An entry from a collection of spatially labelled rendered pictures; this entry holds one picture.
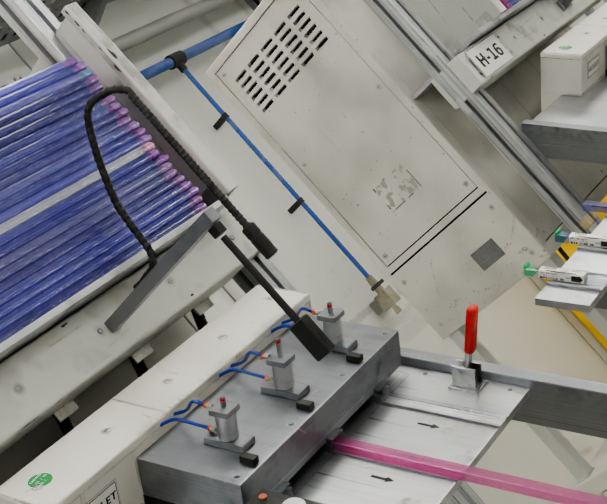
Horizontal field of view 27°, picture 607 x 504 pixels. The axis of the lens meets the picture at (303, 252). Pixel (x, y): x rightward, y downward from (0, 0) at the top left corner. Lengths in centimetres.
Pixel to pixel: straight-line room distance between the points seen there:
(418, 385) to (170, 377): 30
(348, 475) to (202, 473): 17
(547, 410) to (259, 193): 256
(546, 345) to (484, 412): 301
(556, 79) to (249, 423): 123
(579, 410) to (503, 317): 289
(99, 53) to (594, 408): 76
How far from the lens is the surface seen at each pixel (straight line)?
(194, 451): 133
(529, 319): 446
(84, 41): 169
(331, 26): 236
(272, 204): 396
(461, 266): 240
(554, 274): 161
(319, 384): 141
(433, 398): 148
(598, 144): 220
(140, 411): 138
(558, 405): 149
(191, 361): 146
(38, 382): 136
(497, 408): 145
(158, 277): 135
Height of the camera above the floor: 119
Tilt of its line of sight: 3 degrees up
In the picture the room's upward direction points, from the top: 42 degrees counter-clockwise
